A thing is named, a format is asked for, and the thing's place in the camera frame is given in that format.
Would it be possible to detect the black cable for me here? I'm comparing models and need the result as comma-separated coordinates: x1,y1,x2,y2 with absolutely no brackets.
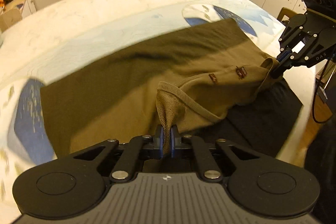
311,58,334,124

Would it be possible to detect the olive brown patchwork sweater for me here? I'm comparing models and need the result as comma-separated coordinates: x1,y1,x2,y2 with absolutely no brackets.
41,19,302,157

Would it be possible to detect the white blue patterned tablecloth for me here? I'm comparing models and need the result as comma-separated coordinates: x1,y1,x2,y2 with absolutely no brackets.
0,0,317,224

